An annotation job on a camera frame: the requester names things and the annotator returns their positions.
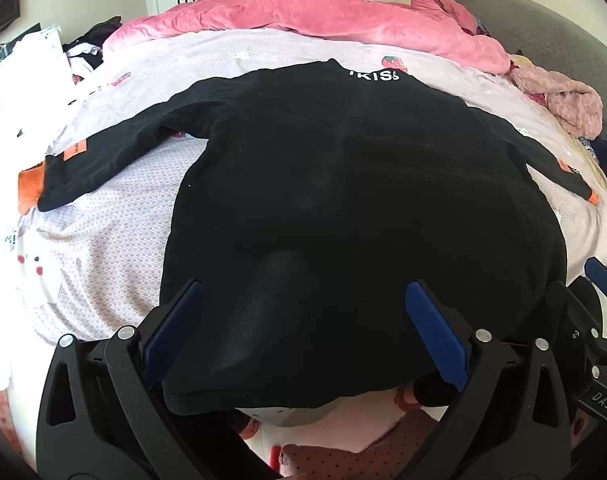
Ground dotted maroon cloth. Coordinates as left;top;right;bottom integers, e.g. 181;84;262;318
278;407;451;480

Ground pink fluffy garment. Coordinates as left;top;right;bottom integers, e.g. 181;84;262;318
511;66;605;140

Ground black sweater with orange cuffs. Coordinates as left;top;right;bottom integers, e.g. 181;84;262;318
38;58;599;416

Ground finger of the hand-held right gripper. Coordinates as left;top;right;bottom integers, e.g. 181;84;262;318
543;280;597;356
583;257;607;311

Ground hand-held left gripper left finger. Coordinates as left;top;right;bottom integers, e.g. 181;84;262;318
36;279;284;480

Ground white cabinet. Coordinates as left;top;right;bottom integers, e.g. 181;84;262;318
0;24;75;131

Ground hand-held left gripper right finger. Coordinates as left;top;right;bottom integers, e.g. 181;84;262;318
405;280;584;480

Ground lilac printed bed sheet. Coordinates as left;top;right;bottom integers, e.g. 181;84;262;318
0;27;607;406

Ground grey quilted headboard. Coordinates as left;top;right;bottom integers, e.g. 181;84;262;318
452;0;607;111

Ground pink duvet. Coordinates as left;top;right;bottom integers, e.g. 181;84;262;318
104;0;511;75

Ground pile of dark clothes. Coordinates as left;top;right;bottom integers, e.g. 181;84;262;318
64;16;123;81

